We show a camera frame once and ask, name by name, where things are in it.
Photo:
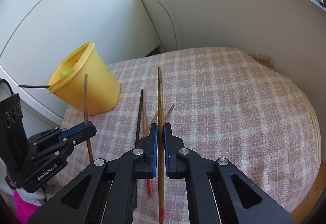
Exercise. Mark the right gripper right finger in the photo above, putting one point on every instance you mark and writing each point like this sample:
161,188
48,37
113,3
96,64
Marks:
218,191

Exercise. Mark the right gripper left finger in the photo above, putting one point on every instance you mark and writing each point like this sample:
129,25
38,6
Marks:
104,191

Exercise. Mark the green plastic spoon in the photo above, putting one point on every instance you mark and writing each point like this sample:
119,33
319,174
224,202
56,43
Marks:
63,73

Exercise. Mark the left gloved hand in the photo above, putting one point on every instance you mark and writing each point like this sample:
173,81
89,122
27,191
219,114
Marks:
28,195

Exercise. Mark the yellow plastic container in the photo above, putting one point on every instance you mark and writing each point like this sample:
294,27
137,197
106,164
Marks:
84,73

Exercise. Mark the pink checkered tablecloth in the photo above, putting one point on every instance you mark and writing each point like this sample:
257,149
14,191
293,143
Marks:
222,103

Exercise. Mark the white cabinet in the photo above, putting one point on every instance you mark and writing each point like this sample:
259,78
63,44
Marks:
37,35

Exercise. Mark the black camera box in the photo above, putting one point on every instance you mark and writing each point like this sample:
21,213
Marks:
12,124

